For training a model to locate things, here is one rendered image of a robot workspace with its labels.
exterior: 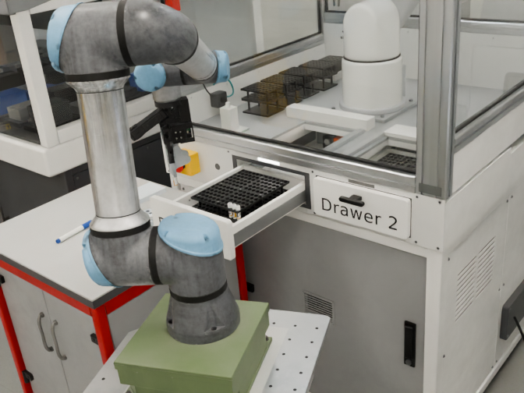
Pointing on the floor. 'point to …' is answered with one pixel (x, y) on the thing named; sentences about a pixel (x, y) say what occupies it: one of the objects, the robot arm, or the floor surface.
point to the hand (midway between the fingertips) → (171, 171)
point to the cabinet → (397, 298)
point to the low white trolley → (71, 296)
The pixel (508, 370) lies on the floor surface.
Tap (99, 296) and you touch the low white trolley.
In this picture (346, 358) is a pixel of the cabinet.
